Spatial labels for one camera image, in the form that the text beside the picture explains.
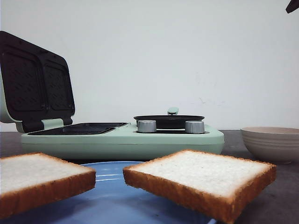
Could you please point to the right silver control knob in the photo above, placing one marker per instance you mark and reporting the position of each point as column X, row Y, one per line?
column 195, row 127

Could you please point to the left silver control knob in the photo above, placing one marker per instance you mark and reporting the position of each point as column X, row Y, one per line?
column 146, row 126

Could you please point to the beige ribbed bowl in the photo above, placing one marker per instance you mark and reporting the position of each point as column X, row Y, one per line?
column 273, row 144

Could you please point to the white bread slice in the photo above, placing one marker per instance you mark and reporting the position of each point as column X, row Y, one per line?
column 218, row 186
column 31, row 180

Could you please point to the silver control knob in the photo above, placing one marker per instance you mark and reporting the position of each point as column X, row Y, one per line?
column 146, row 126
column 195, row 127

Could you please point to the mint green breakfast maker base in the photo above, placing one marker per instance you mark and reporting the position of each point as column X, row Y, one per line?
column 121, row 143

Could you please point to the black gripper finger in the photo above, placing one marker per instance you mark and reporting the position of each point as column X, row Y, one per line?
column 292, row 6

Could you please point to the breakfast maker hinged lid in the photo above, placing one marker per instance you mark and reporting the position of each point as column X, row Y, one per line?
column 35, row 88

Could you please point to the small black frying pan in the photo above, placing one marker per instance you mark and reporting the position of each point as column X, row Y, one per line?
column 170, row 121

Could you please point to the blue plate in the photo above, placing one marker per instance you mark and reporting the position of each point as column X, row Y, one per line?
column 112, row 201

